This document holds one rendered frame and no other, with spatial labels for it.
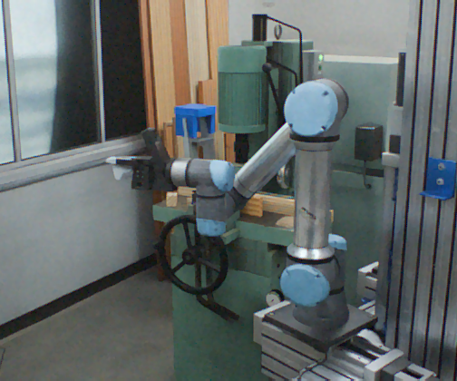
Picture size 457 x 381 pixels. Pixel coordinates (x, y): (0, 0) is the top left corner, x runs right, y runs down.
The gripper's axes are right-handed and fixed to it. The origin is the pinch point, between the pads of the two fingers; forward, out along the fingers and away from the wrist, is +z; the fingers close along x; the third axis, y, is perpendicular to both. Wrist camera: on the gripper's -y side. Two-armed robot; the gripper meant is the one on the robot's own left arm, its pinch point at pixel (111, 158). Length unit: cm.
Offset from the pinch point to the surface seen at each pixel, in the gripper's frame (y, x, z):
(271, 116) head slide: -10, 85, -16
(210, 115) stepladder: -6, 159, 43
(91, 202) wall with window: 47, 153, 114
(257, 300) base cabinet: 56, 64, -21
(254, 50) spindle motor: -33, 67, -15
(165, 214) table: 29, 66, 19
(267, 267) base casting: 42, 61, -25
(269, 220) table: 27, 66, -24
